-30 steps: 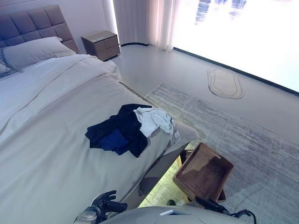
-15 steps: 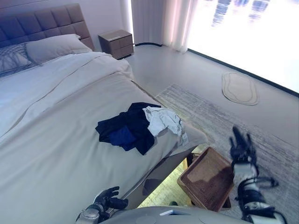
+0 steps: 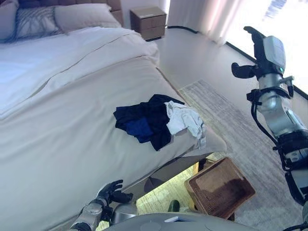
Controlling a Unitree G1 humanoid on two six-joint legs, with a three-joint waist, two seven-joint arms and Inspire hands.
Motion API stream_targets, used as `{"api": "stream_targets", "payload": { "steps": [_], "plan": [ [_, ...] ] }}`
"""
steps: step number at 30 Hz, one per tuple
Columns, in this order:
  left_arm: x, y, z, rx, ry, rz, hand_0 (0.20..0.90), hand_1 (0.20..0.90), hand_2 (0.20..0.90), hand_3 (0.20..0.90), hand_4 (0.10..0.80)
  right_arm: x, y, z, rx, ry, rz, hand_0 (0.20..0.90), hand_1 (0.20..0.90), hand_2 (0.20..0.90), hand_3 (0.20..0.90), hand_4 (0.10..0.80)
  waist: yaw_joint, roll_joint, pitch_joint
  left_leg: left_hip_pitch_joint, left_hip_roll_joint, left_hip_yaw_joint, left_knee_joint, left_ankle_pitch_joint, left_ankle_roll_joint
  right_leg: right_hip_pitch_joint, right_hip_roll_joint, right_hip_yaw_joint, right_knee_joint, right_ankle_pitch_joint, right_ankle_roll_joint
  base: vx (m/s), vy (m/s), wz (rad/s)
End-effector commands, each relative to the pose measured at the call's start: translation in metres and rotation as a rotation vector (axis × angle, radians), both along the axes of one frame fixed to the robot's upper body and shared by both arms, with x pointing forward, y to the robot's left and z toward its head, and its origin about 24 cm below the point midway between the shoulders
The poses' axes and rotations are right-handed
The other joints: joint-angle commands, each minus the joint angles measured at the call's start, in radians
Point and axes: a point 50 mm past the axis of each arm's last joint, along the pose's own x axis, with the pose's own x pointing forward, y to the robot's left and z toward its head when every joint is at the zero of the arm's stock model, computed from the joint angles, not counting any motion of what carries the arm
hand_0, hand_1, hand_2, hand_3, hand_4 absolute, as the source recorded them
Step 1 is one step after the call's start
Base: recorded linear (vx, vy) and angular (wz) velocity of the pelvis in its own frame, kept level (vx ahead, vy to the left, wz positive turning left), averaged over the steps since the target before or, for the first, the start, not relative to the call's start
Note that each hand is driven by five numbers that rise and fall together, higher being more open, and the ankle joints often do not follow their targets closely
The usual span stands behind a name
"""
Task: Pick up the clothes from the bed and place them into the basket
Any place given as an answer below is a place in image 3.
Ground patterned grey pillow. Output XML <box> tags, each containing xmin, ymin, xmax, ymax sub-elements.
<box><xmin>14</xmin><ymin>5</ymin><xmax>64</xmax><ymax>39</ymax></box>

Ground grey striped rug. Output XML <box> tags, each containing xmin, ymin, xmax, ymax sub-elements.
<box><xmin>178</xmin><ymin>79</ymin><xmax>303</xmax><ymax>231</ymax></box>

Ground black robot foot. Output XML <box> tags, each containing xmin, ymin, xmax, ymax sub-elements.
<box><xmin>168</xmin><ymin>199</ymin><xmax>180</xmax><ymax>213</ymax></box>

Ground bed with white duvet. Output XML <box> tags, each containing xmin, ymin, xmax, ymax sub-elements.
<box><xmin>0</xmin><ymin>26</ymin><xmax>228</xmax><ymax>231</ymax></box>

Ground grey robot torso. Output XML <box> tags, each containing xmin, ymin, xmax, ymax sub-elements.
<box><xmin>102</xmin><ymin>205</ymin><xmax>258</xmax><ymax>231</ymax></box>

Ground white garment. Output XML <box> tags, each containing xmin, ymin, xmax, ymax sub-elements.
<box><xmin>164</xmin><ymin>100</ymin><xmax>207</xmax><ymax>150</ymax></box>

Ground brown wooden nightstand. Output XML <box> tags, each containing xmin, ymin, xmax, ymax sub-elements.
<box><xmin>129</xmin><ymin>6</ymin><xmax>167</xmax><ymax>41</ymax></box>

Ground brown woven laundry basket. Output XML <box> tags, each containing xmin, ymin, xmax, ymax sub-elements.
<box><xmin>184</xmin><ymin>156</ymin><xmax>257</xmax><ymax>221</ymax></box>

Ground plain white pillow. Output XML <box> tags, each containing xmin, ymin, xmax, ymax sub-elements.
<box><xmin>54</xmin><ymin>2</ymin><xmax>122</xmax><ymax>34</ymax></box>

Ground beige pillow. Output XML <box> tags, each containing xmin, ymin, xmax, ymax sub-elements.
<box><xmin>0</xmin><ymin>0</ymin><xmax>19</xmax><ymax>41</ymax></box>

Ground white curtain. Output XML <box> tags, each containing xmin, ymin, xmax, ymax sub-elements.
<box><xmin>167</xmin><ymin>0</ymin><xmax>248</xmax><ymax>46</ymax></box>

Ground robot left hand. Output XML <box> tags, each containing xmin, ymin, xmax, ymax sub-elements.
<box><xmin>96</xmin><ymin>179</ymin><xmax>133</xmax><ymax>207</ymax></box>

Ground dark navy garment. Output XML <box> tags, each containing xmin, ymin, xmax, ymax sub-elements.
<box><xmin>113</xmin><ymin>94</ymin><xmax>186</xmax><ymax>152</ymax></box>

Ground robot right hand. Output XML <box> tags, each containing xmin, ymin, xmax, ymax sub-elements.
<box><xmin>231</xmin><ymin>26</ymin><xmax>286</xmax><ymax>79</ymax></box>

